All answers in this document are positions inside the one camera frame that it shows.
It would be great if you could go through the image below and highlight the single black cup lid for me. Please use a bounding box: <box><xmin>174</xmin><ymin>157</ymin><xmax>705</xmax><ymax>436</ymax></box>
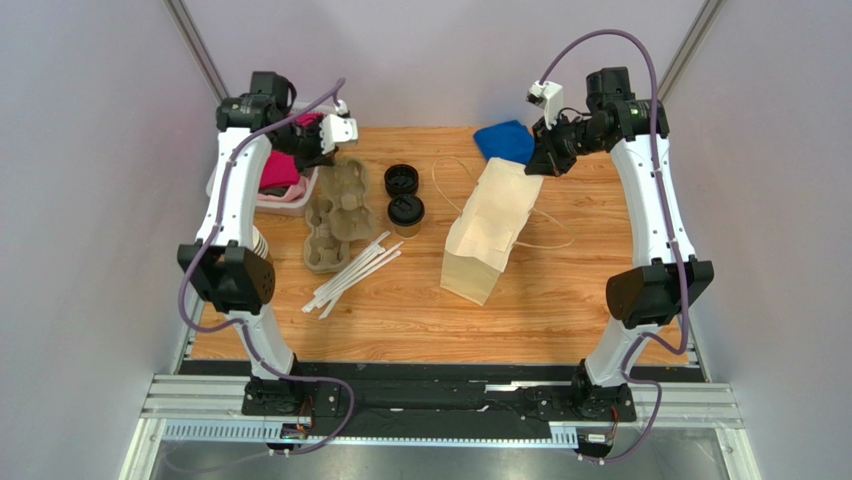
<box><xmin>387</xmin><ymin>194</ymin><xmax>425</xmax><ymax>227</ymax></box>

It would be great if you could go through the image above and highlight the beige paper bag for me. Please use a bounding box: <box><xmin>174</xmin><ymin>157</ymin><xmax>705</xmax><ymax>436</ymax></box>
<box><xmin>430</xmin><ymin>157</ymin><xmax>575</xmax><ymax>306</ymax></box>

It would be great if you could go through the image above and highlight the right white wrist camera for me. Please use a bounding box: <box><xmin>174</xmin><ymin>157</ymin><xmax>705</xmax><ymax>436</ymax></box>
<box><xmin>526</xmin><ymin>80</ymin><xmax>564</xmax><ymax>130</ymax></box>

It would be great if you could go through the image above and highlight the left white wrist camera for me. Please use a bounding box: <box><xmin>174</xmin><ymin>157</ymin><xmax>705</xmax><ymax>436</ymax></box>
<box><xmin>320</xmin><ymin>100</ymin><xmax>359</xmax><ymax>155</ymax></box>

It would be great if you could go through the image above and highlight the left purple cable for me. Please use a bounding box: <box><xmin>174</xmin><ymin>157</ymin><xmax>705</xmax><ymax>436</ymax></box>
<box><xmin>176</xmin><ymin>77</ymin><xmax>357</xmax><ymax>458</ymax></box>

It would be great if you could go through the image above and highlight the stack of paper cups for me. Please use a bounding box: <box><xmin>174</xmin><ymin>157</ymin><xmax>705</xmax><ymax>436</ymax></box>
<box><xmin>252</xmin><ymin>226</ymin><xmax>269</xmax><ymax>260</ymax></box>

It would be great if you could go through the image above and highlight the stack of black lids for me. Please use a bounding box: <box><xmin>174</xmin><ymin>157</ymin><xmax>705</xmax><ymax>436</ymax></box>
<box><xmin>383</xmin><ymin>164</ymin><xmax>420</xmax><ymax>198</ymax></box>

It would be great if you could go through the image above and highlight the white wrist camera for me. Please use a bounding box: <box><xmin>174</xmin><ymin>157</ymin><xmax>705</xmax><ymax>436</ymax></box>
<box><xmin>526</xmin><ymin>80</ymin><xmax>564</xmax><ymax>130</ymax></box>
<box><xmin>320</xmin><ymin>100</ymin><xmax>359</xmax><ymax>155</ymax></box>

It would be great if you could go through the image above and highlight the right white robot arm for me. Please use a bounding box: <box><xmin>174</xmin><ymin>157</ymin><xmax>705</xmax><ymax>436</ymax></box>
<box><xmin>525</xmin><ymin>67</ymin><xmax>714</xmax><ymax>417</ymax></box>

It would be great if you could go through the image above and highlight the white plastic basket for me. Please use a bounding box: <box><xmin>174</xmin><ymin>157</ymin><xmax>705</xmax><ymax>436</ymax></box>
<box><xmin>205</xmin><ymin>104</ymin><xmax>335</xmax><ymax>217</ymax></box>

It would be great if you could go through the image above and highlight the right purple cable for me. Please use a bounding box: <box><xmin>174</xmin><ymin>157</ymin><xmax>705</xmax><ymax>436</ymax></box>
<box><xmin>537</xmin><ymin>27</ymin><xmax>692</xmax><ymax>465</ymax></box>

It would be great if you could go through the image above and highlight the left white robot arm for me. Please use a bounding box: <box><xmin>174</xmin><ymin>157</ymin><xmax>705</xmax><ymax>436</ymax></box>
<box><xmin>177</xmin><ymin>71</ymin><xmax>358</xmax><ymax>411</ymax></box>

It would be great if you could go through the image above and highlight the blue folded cloth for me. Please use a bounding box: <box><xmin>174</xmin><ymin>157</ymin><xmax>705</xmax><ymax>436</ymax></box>
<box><xmin>473</xmin><ymin>120</ymin><xmax>534</xmax><ymax>165</ymax></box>

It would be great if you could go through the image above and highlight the aluminium frame rail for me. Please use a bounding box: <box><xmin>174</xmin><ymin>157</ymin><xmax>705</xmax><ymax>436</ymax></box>
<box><xmin>122</xmin><ymin>375</ymin><xmax>761</xmax><ymax>479</ymax></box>

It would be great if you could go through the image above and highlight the magenta folded cloth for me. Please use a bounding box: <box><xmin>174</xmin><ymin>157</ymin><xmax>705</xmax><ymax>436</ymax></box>
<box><xmin>258</xmin><ymin>150</ymin><xmax>303</xmax><ymax>193</ymax></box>

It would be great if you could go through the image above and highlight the white wrapped straw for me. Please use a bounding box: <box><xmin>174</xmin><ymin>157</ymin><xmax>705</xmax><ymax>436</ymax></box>
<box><xmin>302</xmin><ymin>241</ymin><xmax>405</xmax><ymax>318</ymax></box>
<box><xmin>302</xmin><ymin>245</ymin><xmax>386</xmax><ymax>313</ymax></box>
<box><xmin>315</xmin><ymin>250</ymin><xmax>401</xmax><ymax>307</ymax></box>
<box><xmin>314</xmin><ymin>231</ymin><xmax>391</xmax><ymax>297</ymax></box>
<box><xmin>319</xmin><ymin>293</ymin><xmax>342</xmax><ymax>320</ymax></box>

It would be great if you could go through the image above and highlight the purple cable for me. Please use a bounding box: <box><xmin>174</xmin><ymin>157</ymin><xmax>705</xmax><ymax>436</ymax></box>
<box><xmin>176</xmin><ymin>77</ymin><xmax>357</xmax><ymax>458</ymax></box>
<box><xmin>537</xmin><ymin>27</ymin><xmax>692</xmax><ymax>465</ymax></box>

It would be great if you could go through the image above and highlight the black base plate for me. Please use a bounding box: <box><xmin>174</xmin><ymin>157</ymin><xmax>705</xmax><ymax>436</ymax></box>
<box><xmin>242</xmin><ymin>362</ymin><xmax>637</xmax><ymax>440</ymax></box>

